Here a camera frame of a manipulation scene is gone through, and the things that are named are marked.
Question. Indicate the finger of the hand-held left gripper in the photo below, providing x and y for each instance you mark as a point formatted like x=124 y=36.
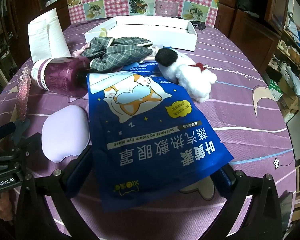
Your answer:
x=22 y=128

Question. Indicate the purple striped tablecloth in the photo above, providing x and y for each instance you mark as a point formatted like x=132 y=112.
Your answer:
x=240 y=120

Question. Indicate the white cardboard box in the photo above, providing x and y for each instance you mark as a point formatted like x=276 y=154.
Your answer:
x=175 y=41

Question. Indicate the dark wooden cabinet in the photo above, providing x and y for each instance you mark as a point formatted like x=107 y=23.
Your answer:
x=245 y=25
x=52 y=7

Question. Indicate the person's left hand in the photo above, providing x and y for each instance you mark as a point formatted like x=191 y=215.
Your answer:
x=4 y=207

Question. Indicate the lavender soft pouch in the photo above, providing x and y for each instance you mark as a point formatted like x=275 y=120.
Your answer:
x=65 y=135

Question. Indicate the black plastic clip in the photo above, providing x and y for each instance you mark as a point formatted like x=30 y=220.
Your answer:
x=199 y=25

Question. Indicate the blue cartoon print packet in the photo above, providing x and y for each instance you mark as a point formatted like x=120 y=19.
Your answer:
x=140 y=142

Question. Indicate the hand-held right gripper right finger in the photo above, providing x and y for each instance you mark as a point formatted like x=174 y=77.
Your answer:
x=223 y=181

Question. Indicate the pink tinsel scrubber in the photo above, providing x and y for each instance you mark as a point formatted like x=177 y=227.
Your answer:
x=23 y=92

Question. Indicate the cluttered storage shelf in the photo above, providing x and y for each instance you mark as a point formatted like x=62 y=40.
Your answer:
x=292 y=50

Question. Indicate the dark purple bottle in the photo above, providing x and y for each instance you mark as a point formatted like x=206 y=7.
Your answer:
x=60 y=75

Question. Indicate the white plush dog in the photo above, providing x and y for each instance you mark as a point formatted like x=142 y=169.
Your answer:
x=190 y=77

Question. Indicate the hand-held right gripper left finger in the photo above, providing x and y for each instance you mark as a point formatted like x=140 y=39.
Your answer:
x=73 y=177

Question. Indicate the green cardboard box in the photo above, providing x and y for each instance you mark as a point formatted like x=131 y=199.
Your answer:
x=275 y=90

